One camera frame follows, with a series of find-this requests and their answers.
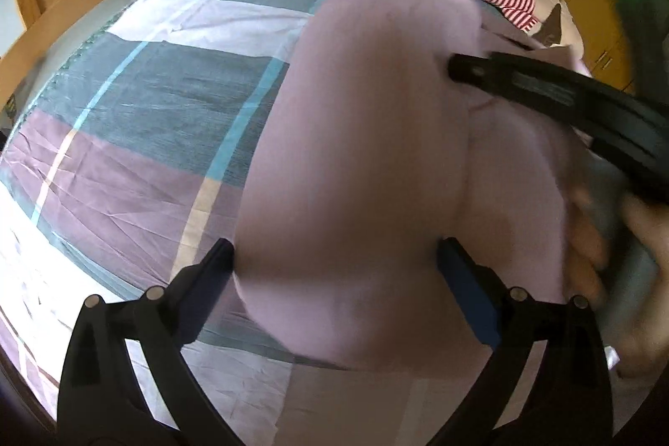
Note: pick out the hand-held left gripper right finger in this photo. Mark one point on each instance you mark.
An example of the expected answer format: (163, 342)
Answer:
(470, 294)

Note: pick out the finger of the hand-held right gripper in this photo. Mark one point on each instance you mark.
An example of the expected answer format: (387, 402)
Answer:
(512, 77)

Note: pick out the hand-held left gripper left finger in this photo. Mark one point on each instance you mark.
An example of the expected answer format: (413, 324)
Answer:
(209, 286)

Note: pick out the lilac garment with black trim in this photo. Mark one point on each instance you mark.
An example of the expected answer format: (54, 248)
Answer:
(366, 164)

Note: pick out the person's right hand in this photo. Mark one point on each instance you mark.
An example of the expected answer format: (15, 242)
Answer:
(585, 237)

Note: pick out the plaid bed sheet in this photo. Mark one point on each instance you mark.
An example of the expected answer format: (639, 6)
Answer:
(157, 111)

